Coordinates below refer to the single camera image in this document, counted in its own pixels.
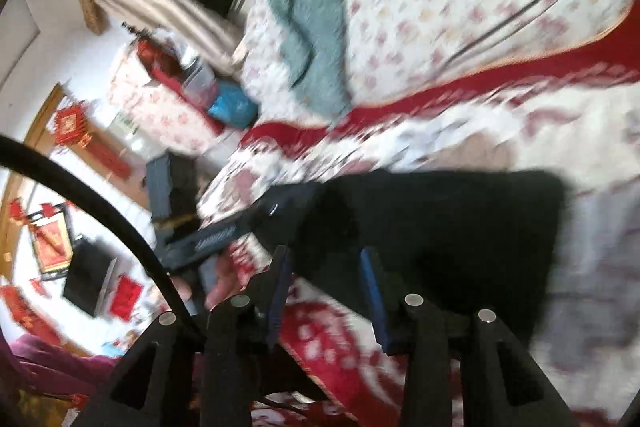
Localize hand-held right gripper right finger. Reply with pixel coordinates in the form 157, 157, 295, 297
360, 247, 576, 427

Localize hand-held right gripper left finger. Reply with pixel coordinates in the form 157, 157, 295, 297
82, 244, 293, 427

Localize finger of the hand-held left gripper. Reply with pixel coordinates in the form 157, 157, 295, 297
250, 182, 326, 233

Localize black pants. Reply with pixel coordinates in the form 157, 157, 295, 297
260, 168, 568, 348

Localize person's left hand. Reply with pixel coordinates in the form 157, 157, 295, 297
167, 252, 261, 313

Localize red paper square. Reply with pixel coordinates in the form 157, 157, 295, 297
109, 276, 143, 320

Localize blue bag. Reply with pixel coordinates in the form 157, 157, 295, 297
207, 82, 261, 128

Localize black monitor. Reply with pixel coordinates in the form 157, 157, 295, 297
62, 239, 118, 318

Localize floral covered cabinet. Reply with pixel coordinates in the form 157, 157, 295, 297
107, 42, 226, 152

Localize framed red picture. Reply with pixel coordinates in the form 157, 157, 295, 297
27, 202, 76, 280

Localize red knot decoration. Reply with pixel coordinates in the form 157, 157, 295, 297
47, 104, 93, 152

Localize teal fleece blanket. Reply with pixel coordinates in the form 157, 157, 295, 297
262, 0, 353, 118

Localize maroon cloth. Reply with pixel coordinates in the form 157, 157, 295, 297
0, 334, 121, 410

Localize red and white plush blanket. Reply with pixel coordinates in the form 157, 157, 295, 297
197, 14, 640, 427

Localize beige curtain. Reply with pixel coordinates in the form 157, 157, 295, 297
70, 0, 251, 68

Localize floral bedsheet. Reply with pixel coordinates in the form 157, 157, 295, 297
232, 0, 636, 128

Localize thick black cable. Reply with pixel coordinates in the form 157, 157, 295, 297
0, 134, 211, 348

